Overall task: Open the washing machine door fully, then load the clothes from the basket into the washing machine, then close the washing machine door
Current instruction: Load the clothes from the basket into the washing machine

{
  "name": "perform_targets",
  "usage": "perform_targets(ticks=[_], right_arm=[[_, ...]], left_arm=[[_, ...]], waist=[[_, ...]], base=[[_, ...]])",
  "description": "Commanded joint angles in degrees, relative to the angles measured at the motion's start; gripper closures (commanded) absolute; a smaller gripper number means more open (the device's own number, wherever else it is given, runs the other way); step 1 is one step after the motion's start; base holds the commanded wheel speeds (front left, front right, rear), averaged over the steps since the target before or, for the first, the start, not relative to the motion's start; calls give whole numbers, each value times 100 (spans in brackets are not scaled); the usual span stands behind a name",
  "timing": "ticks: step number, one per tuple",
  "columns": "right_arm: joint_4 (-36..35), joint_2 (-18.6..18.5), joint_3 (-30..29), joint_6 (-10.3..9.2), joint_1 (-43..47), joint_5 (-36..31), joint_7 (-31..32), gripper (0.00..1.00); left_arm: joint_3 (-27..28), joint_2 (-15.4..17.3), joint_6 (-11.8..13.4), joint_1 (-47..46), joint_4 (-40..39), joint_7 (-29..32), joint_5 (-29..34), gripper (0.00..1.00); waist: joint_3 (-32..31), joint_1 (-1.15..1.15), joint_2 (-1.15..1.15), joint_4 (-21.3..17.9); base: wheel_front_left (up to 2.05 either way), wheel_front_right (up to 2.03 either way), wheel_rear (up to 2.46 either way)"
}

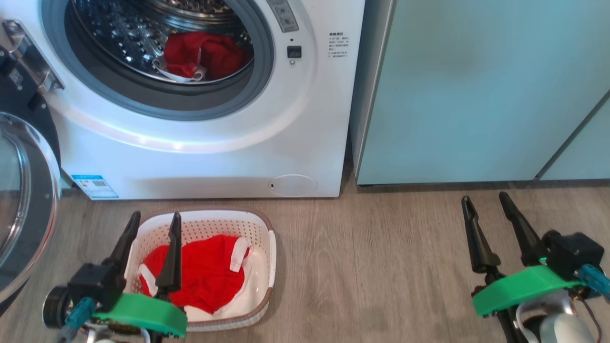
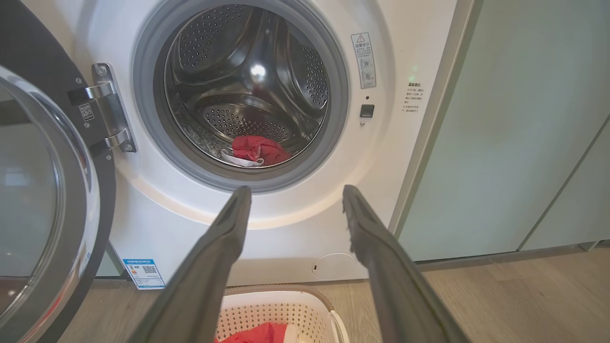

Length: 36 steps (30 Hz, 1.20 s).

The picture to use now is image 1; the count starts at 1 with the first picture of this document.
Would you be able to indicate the teal left camera connector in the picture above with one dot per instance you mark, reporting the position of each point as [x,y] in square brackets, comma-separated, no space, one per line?
[80,312]

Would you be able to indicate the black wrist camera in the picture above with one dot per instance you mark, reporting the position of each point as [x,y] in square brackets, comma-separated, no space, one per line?
[90,286]
[572,252]

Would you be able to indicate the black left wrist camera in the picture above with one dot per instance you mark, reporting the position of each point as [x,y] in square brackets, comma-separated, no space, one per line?
[90,286]

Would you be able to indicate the round dark washing machine door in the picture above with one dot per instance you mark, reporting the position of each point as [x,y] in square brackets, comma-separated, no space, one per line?
[33,190]

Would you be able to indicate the blue energy label sticker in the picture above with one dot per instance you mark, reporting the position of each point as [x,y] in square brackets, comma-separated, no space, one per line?
[95,186]

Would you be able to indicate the pale green tall cabinet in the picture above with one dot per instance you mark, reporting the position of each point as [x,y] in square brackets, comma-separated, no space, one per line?
[476,95]

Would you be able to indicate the white front-load washing machine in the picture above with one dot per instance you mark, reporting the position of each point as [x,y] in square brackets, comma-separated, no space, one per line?
[214,152]

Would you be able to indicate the teal camera connector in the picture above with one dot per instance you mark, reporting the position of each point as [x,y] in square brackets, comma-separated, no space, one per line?
[595,281]
[80,312]

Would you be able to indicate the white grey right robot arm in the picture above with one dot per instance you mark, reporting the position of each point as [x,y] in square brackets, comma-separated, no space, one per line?
[557,324]

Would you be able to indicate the teal right camera connector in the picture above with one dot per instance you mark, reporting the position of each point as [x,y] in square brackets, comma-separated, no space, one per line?
[595,281]

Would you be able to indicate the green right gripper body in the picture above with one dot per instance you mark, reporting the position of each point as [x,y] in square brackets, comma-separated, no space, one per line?
[524,286]

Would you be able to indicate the red white-trimmed garment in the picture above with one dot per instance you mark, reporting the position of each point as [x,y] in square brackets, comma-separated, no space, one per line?
[214,55]
[205,276]

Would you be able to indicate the black door latch slot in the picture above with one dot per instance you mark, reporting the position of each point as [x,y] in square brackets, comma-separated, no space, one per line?
[294,52]

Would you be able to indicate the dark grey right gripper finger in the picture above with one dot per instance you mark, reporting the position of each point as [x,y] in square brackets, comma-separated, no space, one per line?
[524,238]
[479,247]

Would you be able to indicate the steel perforated washer drum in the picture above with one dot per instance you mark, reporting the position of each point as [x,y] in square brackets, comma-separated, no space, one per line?
[119,33]

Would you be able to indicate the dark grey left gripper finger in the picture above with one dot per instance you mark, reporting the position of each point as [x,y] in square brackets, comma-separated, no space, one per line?
[172,262]
[126,247]

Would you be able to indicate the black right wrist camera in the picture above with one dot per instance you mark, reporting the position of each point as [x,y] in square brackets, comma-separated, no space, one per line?
[572,252]

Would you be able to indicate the metal door hinge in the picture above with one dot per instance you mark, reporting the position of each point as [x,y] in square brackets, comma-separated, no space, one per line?
[33,57]

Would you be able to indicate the round white filter cover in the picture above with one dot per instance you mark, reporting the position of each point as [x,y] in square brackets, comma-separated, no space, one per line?
[293,186]

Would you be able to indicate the cream perforated laundry basket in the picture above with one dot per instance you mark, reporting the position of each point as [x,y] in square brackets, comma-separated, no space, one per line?
[257,267]

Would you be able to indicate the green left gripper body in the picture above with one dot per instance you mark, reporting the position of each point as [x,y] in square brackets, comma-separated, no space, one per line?
[143,312]

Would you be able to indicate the grey warning sticker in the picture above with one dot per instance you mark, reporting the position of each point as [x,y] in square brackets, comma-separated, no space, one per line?
[283,14]

